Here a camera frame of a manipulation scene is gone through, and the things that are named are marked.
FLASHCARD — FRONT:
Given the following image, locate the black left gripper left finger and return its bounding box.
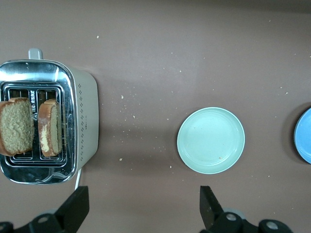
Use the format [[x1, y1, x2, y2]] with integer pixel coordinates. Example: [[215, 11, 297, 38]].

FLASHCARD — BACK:
[[0, 185, 90, 233]]

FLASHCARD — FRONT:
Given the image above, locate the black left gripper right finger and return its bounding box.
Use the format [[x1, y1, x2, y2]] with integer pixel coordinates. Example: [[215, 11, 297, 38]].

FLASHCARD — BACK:
[[199, 185, 296, 233]]

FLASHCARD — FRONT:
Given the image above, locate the brown bread slice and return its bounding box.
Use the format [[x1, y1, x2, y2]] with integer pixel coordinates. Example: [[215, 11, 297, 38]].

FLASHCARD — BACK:
[[37, 98, 63, 157], [0, 97, 35, 156]]

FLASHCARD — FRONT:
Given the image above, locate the pale green plate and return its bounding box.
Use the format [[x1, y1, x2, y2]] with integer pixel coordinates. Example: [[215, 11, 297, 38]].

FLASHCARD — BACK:
[[176, 107, 245, 175]]

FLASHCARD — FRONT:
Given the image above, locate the blue plate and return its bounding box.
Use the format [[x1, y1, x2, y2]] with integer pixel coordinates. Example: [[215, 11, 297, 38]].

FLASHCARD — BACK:
[[293, 107, 311, 165]]

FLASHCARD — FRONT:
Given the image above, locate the beige and chrome toaster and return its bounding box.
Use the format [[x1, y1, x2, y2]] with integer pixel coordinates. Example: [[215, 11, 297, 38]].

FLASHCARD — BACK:
[[0, 48, 100, 185]]

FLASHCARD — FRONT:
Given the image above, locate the white toaster power cord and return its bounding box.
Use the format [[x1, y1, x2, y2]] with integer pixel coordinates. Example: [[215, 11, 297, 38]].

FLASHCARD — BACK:
[[74, 167, 83, 191]]

